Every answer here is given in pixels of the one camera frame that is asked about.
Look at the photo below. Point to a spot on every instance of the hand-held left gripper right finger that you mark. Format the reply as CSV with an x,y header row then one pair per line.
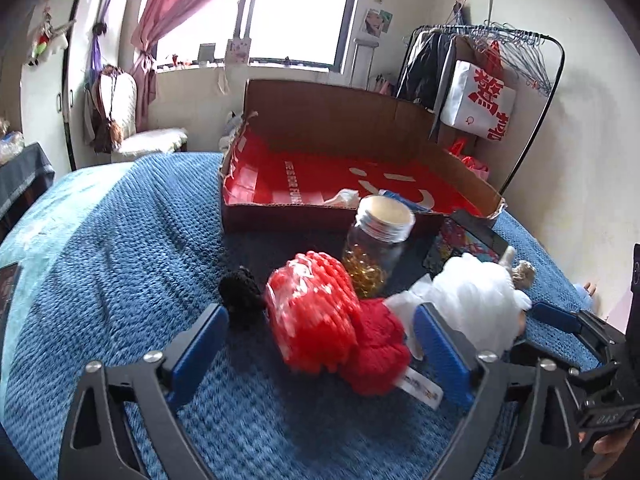
x,y
445,355

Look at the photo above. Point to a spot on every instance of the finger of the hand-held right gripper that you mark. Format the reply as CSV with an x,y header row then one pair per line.
x,y
555,316
595,377

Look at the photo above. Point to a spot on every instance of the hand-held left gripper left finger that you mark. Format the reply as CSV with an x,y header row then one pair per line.
x,y
200,350

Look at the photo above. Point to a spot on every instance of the cream crochet item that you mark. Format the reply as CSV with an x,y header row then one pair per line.
x,y
522,274

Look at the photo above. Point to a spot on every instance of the white mesh bath sponge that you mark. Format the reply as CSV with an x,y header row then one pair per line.
x,y
480,300

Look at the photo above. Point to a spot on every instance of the dark red knit item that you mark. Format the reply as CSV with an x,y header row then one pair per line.
x,y
377,350

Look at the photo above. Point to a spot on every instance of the black yarn ball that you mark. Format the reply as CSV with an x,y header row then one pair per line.
x,y
242,295

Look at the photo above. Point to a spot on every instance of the red yarn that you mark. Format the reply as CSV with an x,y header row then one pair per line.
x,y
312,305

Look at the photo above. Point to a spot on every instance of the cardboard box with red lining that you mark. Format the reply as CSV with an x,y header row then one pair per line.
x,y
325,110

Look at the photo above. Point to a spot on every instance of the person's right hand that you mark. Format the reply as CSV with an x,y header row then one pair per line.
x,y
617,445

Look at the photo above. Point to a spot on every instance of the blue knit blanket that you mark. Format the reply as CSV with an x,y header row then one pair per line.
x,y
150,260

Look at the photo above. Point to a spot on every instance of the colourful printed packet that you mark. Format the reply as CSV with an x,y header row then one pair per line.
x,y
450,250

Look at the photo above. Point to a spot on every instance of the black flat box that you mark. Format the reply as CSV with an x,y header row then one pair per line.
x,y
482,232

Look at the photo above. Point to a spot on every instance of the glass jar with gold contents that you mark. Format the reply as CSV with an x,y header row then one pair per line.
x,y
375,250

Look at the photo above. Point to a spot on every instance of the blue packet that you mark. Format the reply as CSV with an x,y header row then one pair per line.
x,y
400,199

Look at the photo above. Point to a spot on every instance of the pink plastic bag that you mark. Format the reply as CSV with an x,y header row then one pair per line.
x,y
479,169

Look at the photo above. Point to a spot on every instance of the white crumpled tissue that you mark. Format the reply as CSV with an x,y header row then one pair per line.
x,y
342,199

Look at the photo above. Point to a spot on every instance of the red plastic bag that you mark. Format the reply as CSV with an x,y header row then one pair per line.
x,y
460,152

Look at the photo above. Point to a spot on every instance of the dark book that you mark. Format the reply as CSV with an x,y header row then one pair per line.
x,y
9,290

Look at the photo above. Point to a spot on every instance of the white cushioned chair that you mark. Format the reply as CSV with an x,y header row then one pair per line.
x,y
150,140

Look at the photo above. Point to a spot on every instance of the white paper bag red print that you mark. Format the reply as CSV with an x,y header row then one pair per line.
x,y
477,92

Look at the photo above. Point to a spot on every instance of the brown hanging bag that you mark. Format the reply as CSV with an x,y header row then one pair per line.
x,y
107,125

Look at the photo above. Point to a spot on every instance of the dark side table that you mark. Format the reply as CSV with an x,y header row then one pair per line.
x,y
22,175

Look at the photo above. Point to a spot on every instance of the black clothes rack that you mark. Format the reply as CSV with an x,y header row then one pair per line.
x,y
555,60

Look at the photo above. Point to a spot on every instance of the dark hanging clothes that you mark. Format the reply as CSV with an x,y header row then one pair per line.
x,y
425,70

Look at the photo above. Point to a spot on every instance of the white wardrobe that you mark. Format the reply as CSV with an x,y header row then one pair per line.
x,y
50,90

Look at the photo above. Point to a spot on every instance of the white folding stand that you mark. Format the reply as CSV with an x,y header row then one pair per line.
x,y
362,60

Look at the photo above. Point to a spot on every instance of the purple scarf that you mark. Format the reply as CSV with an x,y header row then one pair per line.
x,y
97,55

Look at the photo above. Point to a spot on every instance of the hanging plush toy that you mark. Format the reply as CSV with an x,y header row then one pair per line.
x,y
45,42

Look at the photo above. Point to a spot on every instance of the pink curtain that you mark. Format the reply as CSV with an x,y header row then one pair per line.
x,y
170,5

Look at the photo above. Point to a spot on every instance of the window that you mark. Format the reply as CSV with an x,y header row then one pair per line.
x,y
300,10

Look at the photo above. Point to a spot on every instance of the small picture frame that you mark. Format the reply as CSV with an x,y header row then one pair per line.
x,y
206,53

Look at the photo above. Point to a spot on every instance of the wall photos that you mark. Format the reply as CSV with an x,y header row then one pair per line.
x,y
377,21

